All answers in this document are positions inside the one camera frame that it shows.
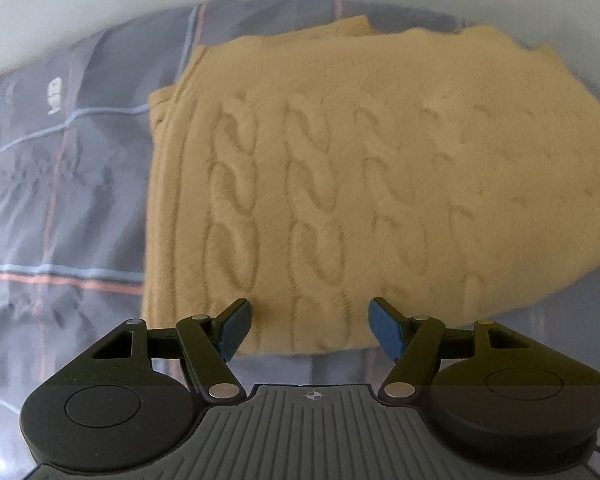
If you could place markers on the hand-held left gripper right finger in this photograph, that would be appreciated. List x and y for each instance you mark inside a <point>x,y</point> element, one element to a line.
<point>384,329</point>

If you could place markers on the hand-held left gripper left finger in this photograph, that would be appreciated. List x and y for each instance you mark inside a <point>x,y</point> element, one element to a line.
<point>235,329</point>

